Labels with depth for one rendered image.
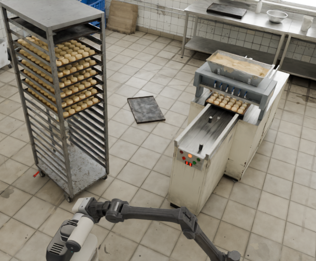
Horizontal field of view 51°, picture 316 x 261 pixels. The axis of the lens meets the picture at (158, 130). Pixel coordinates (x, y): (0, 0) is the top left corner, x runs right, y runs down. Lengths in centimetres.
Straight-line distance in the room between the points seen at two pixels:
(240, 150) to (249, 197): 55
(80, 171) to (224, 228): 157
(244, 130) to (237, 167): 48
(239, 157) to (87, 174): 159
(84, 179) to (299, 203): 227
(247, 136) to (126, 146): 150
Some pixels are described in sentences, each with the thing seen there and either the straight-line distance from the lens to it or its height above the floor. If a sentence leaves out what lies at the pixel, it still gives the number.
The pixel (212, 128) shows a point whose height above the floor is 84.
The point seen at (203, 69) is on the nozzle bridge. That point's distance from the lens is 329.
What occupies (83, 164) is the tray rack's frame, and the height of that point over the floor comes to 15.
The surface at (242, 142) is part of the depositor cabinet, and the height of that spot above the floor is 59.
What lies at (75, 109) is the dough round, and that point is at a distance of 283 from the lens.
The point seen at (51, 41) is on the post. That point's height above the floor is 172.
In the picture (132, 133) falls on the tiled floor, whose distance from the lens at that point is 423.
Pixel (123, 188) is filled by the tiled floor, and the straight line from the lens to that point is 356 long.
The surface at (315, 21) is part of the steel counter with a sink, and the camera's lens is 625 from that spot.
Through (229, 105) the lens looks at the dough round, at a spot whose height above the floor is 92.
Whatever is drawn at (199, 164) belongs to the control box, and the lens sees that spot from 278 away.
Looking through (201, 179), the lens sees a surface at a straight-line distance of 293.
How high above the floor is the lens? 266
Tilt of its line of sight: 38 degrees down
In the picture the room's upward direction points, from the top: 5 degrees clockwise
